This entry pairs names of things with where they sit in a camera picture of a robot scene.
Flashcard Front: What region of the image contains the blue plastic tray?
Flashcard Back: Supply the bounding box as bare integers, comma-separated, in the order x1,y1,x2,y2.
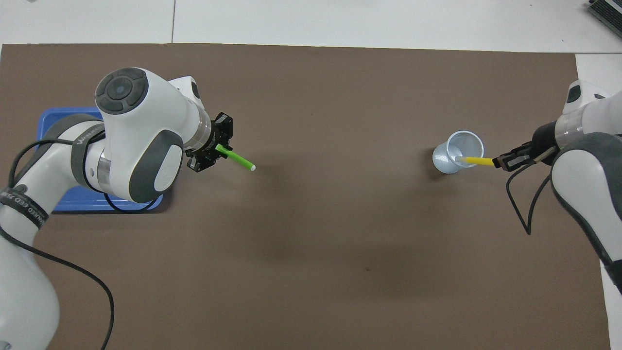
36,107,167,213

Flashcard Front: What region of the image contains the clear plastic cup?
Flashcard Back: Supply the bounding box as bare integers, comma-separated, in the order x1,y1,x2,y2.
432,130,485,175

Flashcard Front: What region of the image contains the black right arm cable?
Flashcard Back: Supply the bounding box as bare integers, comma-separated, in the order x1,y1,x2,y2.
505,151,554,236

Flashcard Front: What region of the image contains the grey ribbed device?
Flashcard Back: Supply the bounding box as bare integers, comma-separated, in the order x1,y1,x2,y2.
587,0,622,38

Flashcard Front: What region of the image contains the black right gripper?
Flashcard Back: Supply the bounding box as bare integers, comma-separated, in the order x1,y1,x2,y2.
492,121,560,172

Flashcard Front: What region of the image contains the yellow pen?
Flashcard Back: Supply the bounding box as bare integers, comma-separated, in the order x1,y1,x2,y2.
456,156,496,167

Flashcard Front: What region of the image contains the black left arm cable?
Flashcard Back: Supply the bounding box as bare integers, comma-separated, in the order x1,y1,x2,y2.
0,139,166,350

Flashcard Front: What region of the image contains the green pen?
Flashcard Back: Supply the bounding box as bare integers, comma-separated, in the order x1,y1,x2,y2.
215,143,257,172

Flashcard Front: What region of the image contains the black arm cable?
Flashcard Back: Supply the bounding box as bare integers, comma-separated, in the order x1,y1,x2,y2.
505,151,554,236
0,139,166,350

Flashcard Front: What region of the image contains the brown table mat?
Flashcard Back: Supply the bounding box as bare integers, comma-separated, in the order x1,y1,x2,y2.
0,43,608,350

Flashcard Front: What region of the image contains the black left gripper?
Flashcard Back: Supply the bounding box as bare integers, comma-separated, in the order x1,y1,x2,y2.
185,112,234,174

